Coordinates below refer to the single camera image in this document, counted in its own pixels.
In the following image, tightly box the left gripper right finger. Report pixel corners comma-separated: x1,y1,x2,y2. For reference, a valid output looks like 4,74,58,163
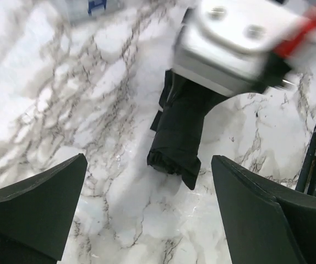
211,155,316,264

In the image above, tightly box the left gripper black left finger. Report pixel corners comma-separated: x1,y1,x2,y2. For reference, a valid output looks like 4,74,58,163
0,154,88,263

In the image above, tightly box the black folding umbrella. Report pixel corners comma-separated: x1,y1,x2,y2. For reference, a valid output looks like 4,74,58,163
146,70,228,190

